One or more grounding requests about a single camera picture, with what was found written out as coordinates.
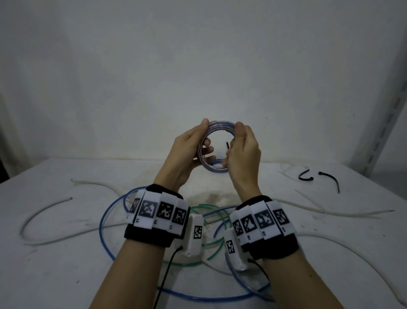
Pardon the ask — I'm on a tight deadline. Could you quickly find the person's left hand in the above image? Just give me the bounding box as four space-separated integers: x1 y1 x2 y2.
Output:
153 118 217 191

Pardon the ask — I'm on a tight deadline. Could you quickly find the person's right hand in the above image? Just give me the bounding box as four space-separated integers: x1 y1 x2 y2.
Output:
221 121 263 203

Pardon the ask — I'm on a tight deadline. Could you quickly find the long black cable tie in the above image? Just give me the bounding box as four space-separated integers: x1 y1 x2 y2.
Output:
318 171 340 194

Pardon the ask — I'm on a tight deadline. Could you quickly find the white tube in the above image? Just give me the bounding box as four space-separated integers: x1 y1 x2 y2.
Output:
24 179 407 303
20 197 73 239

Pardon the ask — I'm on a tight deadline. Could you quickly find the green tube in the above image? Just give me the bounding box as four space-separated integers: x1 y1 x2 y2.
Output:
162 203 238 267

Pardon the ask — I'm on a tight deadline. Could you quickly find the blue white coil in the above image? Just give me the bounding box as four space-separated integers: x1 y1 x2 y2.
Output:
190 206 276 302

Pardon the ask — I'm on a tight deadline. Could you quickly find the person's left forearm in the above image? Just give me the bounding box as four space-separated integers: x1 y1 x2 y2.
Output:
89 239 166 309

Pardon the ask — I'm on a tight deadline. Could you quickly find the left black marker wristband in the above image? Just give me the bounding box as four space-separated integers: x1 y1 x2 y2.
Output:
124 184 191 248

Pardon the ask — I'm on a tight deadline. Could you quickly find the black marker wristband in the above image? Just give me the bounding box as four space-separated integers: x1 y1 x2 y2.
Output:
124 184 191 248
229 195 299 260

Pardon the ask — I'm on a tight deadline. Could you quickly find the right black marker wristband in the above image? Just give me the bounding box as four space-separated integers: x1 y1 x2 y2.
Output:
229 195 299 260

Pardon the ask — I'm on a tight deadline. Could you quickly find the white perforated shelf upright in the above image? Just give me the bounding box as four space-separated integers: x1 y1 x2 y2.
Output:
349 57 407 177

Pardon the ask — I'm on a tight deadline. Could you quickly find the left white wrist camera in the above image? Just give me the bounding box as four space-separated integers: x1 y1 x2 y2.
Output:
181 213 204 257

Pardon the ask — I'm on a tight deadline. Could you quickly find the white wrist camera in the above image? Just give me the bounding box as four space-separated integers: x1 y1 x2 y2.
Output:
223 228 250 271
181 213 204 257

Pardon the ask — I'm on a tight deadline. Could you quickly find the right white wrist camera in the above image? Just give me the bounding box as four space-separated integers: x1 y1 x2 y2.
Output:
223 228 250 271

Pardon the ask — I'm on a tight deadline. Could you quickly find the right black camera cord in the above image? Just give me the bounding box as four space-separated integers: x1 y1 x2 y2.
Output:
247 258 271 281

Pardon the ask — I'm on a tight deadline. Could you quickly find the black camera cord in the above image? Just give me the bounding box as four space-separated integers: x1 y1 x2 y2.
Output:
152 245 184 309
247 258 271 281

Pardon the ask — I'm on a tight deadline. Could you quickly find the left black camera cord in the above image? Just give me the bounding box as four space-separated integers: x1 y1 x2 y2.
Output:
152 245 184 309

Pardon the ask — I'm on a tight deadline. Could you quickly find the black metal frame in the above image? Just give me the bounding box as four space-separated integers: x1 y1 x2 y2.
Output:
0 157 10 184

